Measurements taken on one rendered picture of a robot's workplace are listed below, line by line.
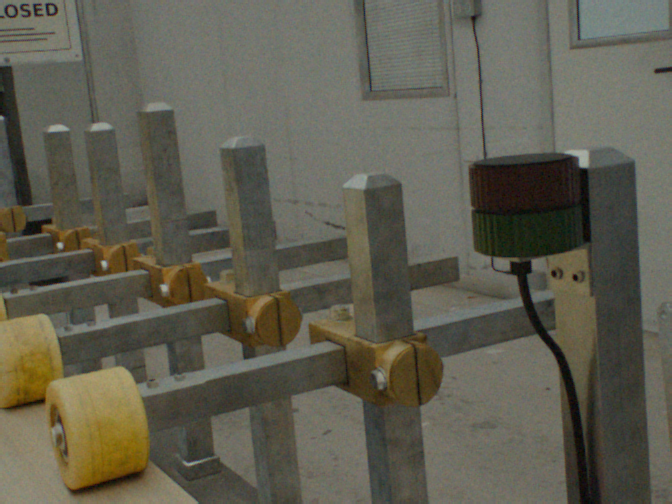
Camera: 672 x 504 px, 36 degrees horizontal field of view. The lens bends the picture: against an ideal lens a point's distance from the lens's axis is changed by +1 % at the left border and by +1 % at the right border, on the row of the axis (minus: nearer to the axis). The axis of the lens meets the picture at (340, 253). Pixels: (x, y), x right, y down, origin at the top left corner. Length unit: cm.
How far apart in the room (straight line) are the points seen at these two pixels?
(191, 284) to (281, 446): 26
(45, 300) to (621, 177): 82
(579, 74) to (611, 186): 400
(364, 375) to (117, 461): 20
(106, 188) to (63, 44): 160
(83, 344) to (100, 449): 28
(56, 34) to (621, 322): 258
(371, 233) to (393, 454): 18
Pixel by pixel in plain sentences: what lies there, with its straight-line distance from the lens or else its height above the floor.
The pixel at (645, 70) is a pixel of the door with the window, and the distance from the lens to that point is 432.
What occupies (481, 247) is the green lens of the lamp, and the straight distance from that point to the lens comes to 57.
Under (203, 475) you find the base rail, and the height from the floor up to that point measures 70.
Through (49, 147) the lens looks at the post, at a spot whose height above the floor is 110.
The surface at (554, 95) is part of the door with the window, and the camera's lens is 472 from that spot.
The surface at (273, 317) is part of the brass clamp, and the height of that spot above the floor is 95.
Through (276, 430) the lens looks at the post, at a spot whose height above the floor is 83.
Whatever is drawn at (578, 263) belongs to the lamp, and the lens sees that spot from 60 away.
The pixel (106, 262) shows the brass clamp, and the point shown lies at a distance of 148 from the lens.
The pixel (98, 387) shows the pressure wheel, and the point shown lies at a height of 98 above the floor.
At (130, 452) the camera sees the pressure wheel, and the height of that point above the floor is 93.
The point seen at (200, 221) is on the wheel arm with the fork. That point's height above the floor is 94.
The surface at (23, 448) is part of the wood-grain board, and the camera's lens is 91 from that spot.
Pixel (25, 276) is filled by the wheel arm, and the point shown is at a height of 94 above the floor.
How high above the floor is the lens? 118
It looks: 10 degrees down
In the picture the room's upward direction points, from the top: 5 degrees counter-clockwise
